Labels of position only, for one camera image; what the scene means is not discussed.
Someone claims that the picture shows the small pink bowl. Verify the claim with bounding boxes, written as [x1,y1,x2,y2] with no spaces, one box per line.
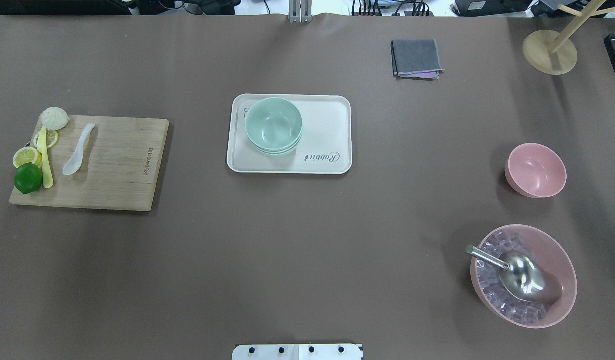
[504,143,568,199]

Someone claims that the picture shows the white ceramic soup spoon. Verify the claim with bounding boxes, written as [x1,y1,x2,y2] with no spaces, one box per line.
[61,123,97,176]

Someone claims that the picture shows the large pink bowl with ice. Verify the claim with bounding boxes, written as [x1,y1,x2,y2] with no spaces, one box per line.
[470,224,578,330]

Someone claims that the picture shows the white rectangular serving tray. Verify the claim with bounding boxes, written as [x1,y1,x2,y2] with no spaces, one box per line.
[226,93,353,175]

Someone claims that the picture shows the stacked mint green bowls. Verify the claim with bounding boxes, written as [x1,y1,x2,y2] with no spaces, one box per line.
[245,97,305,155]

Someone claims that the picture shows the folded grey cloth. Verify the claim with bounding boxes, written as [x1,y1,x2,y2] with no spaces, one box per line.
[390,39,445,80]

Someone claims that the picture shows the wooden cutting board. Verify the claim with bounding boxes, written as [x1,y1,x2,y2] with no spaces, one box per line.
[9,115,170,212]

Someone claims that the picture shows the metal ice scoop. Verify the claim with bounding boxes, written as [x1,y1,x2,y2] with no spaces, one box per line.
[465,244,563,305]

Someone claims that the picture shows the lemon slice near bun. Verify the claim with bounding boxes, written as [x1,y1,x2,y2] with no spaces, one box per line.
[32,130,59,150]

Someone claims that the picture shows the yellow plastic knife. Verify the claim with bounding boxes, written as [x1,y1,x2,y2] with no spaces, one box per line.
[37,125,54,189]

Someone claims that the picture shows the wooden mug tree stand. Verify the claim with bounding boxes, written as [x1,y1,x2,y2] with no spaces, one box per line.
[522,0,615,76]

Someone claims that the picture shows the green lime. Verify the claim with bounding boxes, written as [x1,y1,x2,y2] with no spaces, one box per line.
[13,162,43,195]

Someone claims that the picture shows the lemon slice near lime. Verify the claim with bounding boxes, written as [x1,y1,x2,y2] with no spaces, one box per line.
[12,146,43,169]

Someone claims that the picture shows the aluminium frame post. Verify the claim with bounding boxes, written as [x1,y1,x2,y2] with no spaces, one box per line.
[288,0,314,24]

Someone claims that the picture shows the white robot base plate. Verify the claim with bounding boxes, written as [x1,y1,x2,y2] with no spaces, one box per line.
[231,343,365,360]

